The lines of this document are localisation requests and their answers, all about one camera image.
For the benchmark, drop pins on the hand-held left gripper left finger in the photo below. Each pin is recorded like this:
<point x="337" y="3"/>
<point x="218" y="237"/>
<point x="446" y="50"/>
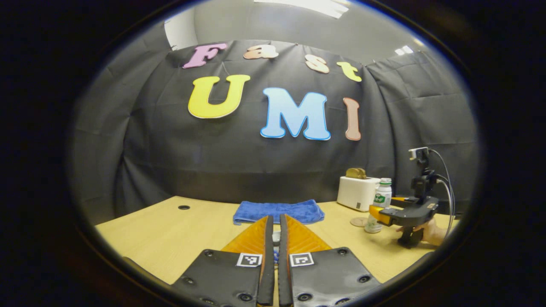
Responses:
<point x="268" y="256"/>

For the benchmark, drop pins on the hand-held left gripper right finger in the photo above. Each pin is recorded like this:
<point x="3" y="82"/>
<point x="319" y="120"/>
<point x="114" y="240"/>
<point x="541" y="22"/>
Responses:
<point x="283" y="264"/>

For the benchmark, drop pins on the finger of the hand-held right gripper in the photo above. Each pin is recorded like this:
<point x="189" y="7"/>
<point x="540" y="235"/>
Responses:
<point x="403" y="199"/>
<point x="375" y="213"/>

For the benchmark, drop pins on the white green label water bottle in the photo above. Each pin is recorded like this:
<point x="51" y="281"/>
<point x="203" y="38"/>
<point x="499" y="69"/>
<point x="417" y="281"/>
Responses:
<point x="383" y="197"/>

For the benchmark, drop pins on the round wooden coaster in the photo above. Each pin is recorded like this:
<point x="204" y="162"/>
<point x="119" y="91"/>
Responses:
<point x="358" y="221"/>

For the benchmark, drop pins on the white teacup lid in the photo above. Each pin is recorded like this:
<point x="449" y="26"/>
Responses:
<point x="276" y="237"/>

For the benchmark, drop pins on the white toaster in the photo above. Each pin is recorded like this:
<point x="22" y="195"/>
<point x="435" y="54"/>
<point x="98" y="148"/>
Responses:
<point x="357" y="194"/>

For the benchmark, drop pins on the brown bread slice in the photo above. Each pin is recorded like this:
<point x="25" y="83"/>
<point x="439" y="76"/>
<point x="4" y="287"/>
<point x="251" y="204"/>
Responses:
<point x="355" y="173"/>

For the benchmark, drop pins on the blue folded towel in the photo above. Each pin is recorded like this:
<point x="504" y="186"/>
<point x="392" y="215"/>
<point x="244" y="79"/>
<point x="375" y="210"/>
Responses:
<point x="277" y="211"/>

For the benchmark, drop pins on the black backdrop cloth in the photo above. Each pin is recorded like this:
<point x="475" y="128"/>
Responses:
<point x="213" y="162"/>

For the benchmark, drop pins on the small ceiling light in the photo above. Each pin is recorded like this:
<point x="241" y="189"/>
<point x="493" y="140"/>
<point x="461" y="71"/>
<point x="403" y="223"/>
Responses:
<point x="403" y="50"/>

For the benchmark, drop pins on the long ceiling light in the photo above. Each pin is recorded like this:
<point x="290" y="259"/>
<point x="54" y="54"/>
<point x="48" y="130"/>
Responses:
<point x="303" y="5"/>

